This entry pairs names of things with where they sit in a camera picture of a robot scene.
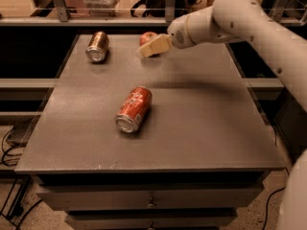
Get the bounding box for black cables left floor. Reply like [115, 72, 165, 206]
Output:
[0, 117, 44, 230]

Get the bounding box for black backpack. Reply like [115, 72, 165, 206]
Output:
[130, 0, 201, 17]

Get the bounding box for grey side shelf rail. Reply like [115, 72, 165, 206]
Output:
[0, 79, 59, 126]

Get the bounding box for brown soda can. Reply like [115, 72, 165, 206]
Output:
[85, 32, 109, 62]

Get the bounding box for lower cabinet drawer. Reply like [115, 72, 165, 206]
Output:
[65, 208, 237, 230]

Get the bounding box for upper cabinet drawer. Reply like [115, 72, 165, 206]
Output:
[37, 183, 264, 212]

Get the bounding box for cabinet drawer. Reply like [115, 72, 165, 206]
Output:
[37, 183, 264, 212]
[65, 208, 237, 230]

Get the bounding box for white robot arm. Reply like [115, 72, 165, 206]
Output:
[138, 0, 307, 230]

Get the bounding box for grey metal railing shelf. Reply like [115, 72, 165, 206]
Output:
[0, 0, 306, 28]

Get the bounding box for black cable right floor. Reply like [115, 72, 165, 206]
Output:
[261, 166, 291, 230]

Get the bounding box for grey drawer cabinet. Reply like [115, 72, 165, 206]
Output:
[14, 33, 286, 230]

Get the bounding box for red soda can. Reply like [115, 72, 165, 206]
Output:
[115, 86, 153, 133]

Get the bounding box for red apple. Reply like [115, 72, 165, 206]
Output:
[139, 32, 157, 45]

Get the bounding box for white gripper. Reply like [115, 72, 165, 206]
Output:
[137, 7, 224, 58]

